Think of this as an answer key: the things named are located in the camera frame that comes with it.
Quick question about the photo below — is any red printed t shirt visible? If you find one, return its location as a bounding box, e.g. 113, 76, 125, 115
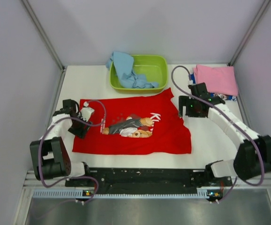
73, 89, 192, 155

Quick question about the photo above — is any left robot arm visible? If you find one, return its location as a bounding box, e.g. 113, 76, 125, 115
30, 99, 95, 186

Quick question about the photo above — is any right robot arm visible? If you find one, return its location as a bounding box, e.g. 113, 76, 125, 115
178, 83, 271, 186

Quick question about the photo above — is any blue printed folded t shirt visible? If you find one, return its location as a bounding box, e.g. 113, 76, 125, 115
189, 73, 237, 101

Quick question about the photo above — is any pink folded t shirt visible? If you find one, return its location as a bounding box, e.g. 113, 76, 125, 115
193, 65, 238, 96

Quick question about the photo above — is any green plastic basin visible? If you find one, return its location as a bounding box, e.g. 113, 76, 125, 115
107, 54, 168, 94

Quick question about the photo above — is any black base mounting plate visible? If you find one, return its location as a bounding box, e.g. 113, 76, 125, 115
65, 167, 223, 195

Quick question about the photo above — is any light blue t shirt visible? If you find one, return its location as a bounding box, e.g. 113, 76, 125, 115
105, 51, 159, 89

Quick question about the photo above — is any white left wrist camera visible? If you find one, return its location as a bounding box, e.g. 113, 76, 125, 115
80, 102, 95, 122

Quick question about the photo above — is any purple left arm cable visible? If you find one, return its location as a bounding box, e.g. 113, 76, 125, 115
38, 99, 107, 204

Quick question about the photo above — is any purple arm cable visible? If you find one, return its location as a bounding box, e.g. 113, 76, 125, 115
38, 99, 107, 204
171, 65, 265, 204

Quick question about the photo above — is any grey slotted cable duct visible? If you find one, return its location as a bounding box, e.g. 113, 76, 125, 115
32, 189, 221, 199

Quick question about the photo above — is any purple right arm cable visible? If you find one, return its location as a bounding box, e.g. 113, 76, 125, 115
171, 65, 265, 204

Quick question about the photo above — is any aluminium frame post left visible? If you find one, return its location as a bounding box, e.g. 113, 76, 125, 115
20, 0, 66, 71

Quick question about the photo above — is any aluminium frame post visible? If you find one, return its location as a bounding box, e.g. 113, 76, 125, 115
228, 0, 271, 66
20, 0, 66, 71

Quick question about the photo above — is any aluminium frame post right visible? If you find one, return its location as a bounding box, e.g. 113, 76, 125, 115
228, 0, 271, 66

